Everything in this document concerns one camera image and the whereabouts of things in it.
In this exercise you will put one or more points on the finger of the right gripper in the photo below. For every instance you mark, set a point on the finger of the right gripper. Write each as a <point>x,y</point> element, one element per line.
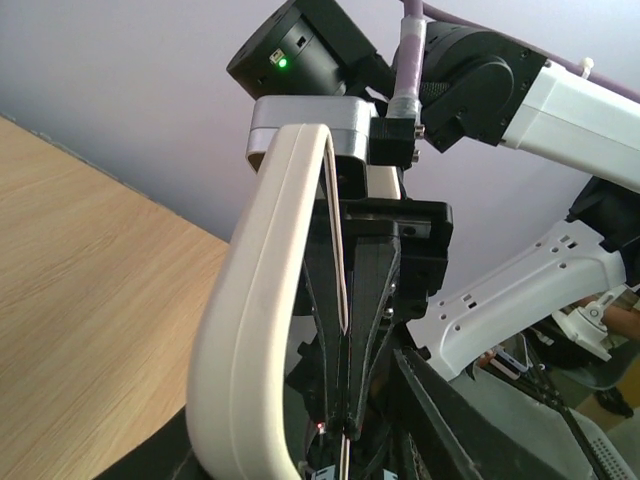
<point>322,391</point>
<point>376,265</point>

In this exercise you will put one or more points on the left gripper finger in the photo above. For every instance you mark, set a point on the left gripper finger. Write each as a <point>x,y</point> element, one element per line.
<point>516,436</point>

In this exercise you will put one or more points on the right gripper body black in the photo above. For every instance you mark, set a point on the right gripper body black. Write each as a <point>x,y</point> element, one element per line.
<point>424,229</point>

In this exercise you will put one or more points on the white phone case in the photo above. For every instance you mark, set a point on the white phone case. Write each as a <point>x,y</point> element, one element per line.
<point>234,401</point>

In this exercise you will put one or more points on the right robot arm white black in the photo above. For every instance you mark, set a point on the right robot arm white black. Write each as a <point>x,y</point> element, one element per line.
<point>331,133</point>

